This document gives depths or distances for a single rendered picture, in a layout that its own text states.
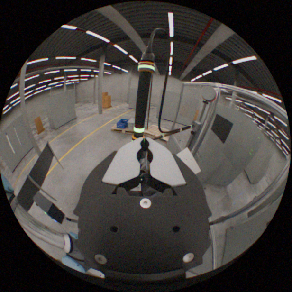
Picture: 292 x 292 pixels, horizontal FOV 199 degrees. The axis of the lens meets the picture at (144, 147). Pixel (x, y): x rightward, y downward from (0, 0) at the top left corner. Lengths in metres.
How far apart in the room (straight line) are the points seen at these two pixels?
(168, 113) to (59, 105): 7.31
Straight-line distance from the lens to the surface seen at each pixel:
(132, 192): 0.58
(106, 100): 8.60
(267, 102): 0.78
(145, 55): 0.27
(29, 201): 2.26
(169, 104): 5.84
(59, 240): 0.49
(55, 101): 6.44
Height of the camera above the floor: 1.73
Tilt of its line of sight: 37 degrees down
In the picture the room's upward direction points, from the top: 9 degrees clockwise
